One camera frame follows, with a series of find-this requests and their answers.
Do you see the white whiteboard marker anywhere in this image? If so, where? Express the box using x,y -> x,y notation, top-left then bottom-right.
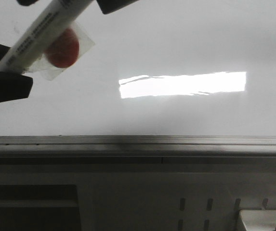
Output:
0,0 -> 91,74

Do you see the red round magnet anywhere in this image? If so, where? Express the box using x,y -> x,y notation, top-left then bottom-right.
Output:
26,22 -> 95,81

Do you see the white whiteboard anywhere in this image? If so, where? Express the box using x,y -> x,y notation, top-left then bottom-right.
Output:
0,0 -> 276,136

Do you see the aluminium whiteboard frame rail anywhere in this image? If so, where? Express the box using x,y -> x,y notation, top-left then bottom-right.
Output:
0,135 -> 276,165

